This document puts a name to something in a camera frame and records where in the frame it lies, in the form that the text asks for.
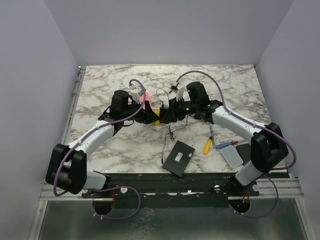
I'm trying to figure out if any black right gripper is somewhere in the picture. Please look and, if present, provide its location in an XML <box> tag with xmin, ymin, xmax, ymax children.
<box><xmin>161</xmin><ymin>96</ymin><xmax>198</xmax><ymax>123</ymax></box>

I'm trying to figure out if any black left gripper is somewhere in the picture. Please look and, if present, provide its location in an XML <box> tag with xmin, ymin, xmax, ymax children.
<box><xmin>122</xmin><ymin>98</ymin><xmax>160</xmax><ymax>124</ymax></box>

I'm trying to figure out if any pink power strip socket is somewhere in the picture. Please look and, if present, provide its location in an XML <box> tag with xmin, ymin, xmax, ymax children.
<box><xmin>141</xmin><ymin>92</ymin><xmax>152</xmax><ymax>107</ymax></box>

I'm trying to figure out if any yellow plug adapter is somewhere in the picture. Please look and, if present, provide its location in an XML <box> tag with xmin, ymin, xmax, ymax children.
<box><xmin>151</xmin><ymin>108</ymin><xmax>161</xmax><ymax>126</ymax></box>

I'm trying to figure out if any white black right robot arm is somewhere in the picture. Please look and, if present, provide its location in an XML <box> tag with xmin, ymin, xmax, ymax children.
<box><xmin>159</xmin><ymin>81</ymin><xmax>289</xmax><ymax>196</ymax></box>

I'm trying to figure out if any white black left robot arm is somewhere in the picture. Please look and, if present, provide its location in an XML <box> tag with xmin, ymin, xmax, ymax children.
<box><xmin>45</xmin><ymin>90</ymin><xmax>159</xmax><ymax>198</ymax></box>

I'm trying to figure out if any large black power brick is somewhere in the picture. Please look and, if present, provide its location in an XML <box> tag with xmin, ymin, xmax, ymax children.
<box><xmin>155</xmin><ymin>87</ymin><xmax>170</xmax><ymax>113</ymax></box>

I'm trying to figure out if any white adapter on yellow cube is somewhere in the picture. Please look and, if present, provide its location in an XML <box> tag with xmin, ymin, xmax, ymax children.
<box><xmin>152</xmin><ymin>124</ymin><xmax>166</xmax><ymax>132</ymax></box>

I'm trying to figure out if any blue red screwdriver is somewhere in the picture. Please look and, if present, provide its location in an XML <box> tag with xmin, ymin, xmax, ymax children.
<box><xmin>214</xmin><ymin>141</ymin><xmax>239</xmax><ymax>150</ymax></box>

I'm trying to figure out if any black rectangular box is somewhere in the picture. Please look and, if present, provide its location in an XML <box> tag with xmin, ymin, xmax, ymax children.
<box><xmin>162</xmin><ymin>140</ymin><xmax>195</xmax><ymax>177</ymax></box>

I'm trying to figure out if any black flat plate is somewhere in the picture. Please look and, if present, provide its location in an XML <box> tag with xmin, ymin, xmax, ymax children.
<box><xmin>235</xmin><ymin>143</ymin><xmax>251</xmax><ymax>165</ymax></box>

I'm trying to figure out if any white grey phone case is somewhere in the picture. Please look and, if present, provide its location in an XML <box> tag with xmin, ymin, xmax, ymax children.
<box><xmin>221</xmin><ymin>145</ymin><xmax>244</xmax><ymax>169</ymax></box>

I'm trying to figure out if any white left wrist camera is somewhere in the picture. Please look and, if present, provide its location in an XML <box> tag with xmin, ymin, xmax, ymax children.
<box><xmin>129</xmin><ymin>84</ymin><xmax>146</xmax><ymax>104</ymax></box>

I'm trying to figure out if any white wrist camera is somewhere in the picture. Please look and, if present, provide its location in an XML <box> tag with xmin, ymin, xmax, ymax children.
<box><xmin>176</xmin><ymin>87</ymin><xmax>184</xmax><ymax>101</ymax></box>
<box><xmin>129</xmin><ymin>84</ymin><xmax>146</xmax><ymax>104</ymax></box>

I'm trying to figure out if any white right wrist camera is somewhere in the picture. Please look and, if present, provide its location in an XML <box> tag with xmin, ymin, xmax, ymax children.
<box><xmin>176</xmin><ymin>87</ymin><xmax>184</xmax><ymax>101</ymax></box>

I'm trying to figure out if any yellow handled utility knife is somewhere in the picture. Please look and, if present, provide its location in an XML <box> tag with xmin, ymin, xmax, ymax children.
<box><xmin>203</xmin><ymin>125</ymin><xmax>215</xmax><ymax>155</ymax></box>

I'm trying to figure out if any thin black cable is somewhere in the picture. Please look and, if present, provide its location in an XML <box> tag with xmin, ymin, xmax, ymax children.
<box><xmin>161</xmin><ymin>114</ymin><xmax>189</xmax><ymax>165</ymax></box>

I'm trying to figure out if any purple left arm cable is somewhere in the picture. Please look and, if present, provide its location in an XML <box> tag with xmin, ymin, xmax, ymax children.
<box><xmin>52</xmin><ymin>79</ymin><xmax>147</xmax><ymax>197</ymax></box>

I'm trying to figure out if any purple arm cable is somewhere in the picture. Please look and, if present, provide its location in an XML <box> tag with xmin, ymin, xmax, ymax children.
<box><xmin>52</xmin><ymin>79</ymin><xmax>147</xmax><ymax>197</ymax></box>
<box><xmin>169</xmin><ymin>70</ymin><xmax>298</xmax><ymax>218</ymax></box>

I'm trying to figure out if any aluminium frame rail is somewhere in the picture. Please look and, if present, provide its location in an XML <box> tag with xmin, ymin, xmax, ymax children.
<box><xmin>38</xmin><ymin>179</ymin><xmax>86</xmax><ymax>201</ymax></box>

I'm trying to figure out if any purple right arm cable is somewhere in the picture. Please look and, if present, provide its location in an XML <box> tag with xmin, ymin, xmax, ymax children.
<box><xmin>169</xmin><ymin>70</ymin><xmax>298</xmax><ymax>218</ymax></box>

